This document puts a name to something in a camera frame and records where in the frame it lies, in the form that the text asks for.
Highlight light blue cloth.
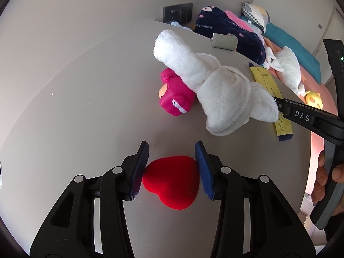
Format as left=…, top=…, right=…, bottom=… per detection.
left=170, top=21, right=193, bottom=32

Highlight white plush toy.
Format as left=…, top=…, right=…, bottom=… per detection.
left=264, top=45, right=306, bottom=95
left=153, top=29, right=279, bottom=136

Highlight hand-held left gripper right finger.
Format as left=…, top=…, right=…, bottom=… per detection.
left=195, top=140, right=317, bottom=258

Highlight yellow paper booklet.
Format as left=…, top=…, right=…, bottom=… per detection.
left=248, top=66, right=293, bottom=142

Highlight pink blanket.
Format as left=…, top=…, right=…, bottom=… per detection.
left=224, top=10, right=255, bottom=33

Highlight black wall socket panel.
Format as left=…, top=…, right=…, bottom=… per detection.
left=162, top=3, right=194, bottom=23

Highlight checked pillow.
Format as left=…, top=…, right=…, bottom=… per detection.
left=241, top=2, right=270, bottom=33

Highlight red heart plush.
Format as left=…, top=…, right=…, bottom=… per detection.
left=142, top=155, right=201, bottom=210

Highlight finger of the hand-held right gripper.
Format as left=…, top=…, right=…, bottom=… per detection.
left=273, top=96, right=289, bottom=115

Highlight navy printed blanket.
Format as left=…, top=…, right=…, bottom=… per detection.
left=194, top=5, right=267, bottom=66

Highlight pink plastic monster toy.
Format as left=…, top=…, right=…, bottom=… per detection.
left=158, top=68, right=196, bottom=117

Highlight person's right hand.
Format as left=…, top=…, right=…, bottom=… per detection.
left=311, top=149, right=344, bottom=217

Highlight grey pouch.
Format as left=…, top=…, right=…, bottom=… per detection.
left=210, top=33, right=238, bottom=51

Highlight yellow round plush toy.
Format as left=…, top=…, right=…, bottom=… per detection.
left=303, top=91, right=323, bottom=109

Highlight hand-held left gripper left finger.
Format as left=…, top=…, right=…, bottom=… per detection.
left=29, top=140, right=150, bottom=258

